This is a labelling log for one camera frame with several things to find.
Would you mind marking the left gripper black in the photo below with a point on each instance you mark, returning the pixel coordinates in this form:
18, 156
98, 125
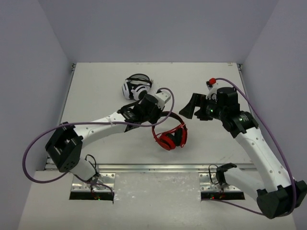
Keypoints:
156, 111

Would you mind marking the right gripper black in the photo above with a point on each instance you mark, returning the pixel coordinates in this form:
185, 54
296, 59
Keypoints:
195, 101

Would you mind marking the red black headphones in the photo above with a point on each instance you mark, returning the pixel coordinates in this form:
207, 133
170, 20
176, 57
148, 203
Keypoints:
176, 137

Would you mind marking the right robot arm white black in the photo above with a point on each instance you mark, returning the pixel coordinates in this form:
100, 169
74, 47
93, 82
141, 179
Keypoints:
277, 193

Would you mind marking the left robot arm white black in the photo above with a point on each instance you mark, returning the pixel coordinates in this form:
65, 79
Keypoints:
66, 143

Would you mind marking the white black headphones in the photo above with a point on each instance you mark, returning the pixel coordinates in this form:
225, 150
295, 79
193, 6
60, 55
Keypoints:
136, 86

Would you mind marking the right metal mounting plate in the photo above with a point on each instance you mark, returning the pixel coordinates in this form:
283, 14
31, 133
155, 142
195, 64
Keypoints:
208, 182

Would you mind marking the metal mounting plate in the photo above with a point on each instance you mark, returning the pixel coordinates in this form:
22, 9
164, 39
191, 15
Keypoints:
208, 182
100, 183

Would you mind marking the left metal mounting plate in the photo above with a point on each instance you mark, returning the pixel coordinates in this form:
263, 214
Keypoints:
100, 183

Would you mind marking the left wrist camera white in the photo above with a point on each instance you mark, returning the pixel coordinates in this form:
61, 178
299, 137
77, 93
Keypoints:
163, 97

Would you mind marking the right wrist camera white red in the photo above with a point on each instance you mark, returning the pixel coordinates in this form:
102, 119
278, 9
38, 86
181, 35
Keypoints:
212, 86

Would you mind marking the aluminium rail table edge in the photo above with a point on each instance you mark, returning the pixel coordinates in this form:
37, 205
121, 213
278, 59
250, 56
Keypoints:
156, 168

